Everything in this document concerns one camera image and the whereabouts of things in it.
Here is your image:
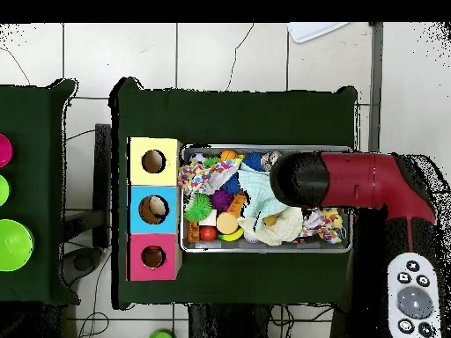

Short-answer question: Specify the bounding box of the yellow duck plush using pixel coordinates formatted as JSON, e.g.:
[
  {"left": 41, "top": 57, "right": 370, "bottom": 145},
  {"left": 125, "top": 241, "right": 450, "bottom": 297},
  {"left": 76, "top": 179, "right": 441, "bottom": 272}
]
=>
[{"left": 322, "top": 208, "right": 344, "bottom": 229}]

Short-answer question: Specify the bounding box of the wooden three-hole box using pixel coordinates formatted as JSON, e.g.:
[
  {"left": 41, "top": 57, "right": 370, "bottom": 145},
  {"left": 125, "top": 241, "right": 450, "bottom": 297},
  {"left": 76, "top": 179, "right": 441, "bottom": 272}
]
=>
[{"left": 126, "top": 136, "right": 183, "bottom": 283}]

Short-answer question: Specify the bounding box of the clear mesh bin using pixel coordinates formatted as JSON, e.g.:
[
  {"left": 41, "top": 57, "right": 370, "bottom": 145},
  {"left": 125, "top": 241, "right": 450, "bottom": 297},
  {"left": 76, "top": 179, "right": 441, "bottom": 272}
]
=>
[{"left": 179, "top": 143, "right": 354, "bottom": 254}]

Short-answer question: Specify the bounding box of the purple spiky ball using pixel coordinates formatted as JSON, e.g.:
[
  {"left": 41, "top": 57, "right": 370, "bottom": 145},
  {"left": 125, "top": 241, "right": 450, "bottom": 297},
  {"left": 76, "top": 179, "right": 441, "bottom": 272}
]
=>
[{"left": 210, "top": 189, "right": 233, "bottom": 212}]

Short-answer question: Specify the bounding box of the colourful patterned cloth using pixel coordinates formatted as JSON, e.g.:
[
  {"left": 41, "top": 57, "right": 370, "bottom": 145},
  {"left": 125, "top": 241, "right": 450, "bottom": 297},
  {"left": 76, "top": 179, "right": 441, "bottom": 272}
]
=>
[
  {"left": 177, "top": 158, "right": 244, "bottom": 196},
  {"left": 297, "top": 209, "right": 344, "bottom": 245}
]

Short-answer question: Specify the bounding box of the mint green waffle cloth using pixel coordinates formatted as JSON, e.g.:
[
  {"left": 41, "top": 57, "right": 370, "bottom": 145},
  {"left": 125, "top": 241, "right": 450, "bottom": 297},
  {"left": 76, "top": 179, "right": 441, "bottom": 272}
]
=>
[{"left": 237, "top": 161, "right": 295, "bottom": 224}]

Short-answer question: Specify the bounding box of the green koosh ball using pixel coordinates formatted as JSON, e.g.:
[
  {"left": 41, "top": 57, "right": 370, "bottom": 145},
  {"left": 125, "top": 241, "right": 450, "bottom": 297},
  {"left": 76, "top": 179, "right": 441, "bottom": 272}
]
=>
[{"left": 183, "top": 192, "right": 213, "bottom": 224}]

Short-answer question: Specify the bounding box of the blue spiky ball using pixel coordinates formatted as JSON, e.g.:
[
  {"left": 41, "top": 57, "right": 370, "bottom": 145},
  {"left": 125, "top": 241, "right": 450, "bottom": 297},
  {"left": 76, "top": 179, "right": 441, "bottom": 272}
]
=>
[{"left": 241, "top": 151, "right": 265, "bottom": 172}]

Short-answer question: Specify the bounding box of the dark green tablecloth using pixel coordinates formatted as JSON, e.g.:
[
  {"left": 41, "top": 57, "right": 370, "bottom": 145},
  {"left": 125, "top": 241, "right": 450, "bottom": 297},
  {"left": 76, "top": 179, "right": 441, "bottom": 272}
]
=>
[
  {"left": 110, "top": 77, "right": 359, "bottom": 311},
  {"left": 0, "top": 78, "right": 80, "bottom": 305}
]

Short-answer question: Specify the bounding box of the cream waffle cloth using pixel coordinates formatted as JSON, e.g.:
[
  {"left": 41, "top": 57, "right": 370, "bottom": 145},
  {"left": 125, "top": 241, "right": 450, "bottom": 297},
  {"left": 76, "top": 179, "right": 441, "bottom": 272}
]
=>
[{"left": 237, "top": 207, "right": 304, "bottom": 246}]

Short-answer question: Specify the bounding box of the black stand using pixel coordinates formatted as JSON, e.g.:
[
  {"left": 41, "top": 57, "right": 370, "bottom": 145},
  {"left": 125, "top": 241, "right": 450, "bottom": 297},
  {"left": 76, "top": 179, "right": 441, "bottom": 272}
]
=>
[{"left": 61, "top": 122, "right": 113, "bottom": 287}]

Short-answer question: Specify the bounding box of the white tray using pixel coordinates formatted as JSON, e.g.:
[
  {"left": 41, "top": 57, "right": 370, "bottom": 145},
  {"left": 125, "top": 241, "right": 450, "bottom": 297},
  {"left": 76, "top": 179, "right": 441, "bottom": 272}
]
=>
[{"left": 286, "top": 22, "right": 350, "bottom": 44}]

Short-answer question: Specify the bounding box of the large green plastic bowl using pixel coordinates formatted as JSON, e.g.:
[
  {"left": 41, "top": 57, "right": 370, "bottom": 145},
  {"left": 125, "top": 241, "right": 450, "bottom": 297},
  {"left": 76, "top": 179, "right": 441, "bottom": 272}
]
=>
[{"left": 0, "top": 218, "right": 35, "bottom": 272}]

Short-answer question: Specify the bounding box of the pink plastic bowl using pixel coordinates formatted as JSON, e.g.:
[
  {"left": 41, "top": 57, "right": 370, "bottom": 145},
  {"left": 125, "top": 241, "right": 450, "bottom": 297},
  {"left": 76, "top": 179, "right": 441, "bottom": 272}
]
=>
[{"left": 0, "top": 133, "right": 14, "bottom": 168}]

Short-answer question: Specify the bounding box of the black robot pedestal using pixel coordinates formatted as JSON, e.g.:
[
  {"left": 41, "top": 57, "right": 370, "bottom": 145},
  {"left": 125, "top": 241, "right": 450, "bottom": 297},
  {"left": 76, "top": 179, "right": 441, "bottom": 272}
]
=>
[{"left": 188, "top": 303, "right": 272, "bottom": 338}]

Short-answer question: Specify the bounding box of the grey floor cable cover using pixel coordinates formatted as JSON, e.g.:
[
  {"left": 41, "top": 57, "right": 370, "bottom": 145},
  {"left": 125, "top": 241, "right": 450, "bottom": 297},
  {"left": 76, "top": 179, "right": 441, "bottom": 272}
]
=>
[{"left": 367, "top": 22, "right": 384, "bottom": 153}]

